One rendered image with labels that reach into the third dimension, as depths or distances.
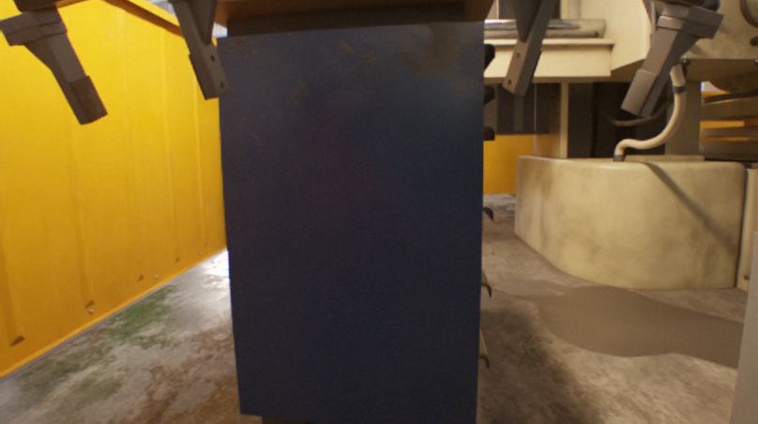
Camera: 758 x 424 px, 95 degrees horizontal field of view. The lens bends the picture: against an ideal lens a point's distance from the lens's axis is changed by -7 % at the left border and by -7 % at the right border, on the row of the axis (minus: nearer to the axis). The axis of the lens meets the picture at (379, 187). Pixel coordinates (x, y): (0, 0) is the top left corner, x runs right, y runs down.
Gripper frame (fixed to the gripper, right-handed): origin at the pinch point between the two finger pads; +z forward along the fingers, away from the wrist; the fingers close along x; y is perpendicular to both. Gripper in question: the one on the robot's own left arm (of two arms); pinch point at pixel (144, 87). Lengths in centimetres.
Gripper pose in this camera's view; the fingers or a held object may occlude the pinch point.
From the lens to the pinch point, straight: 40.7
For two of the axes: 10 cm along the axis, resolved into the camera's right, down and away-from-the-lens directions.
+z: 1.7, 8.6, 4.8
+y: 0.4, -4.9, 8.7
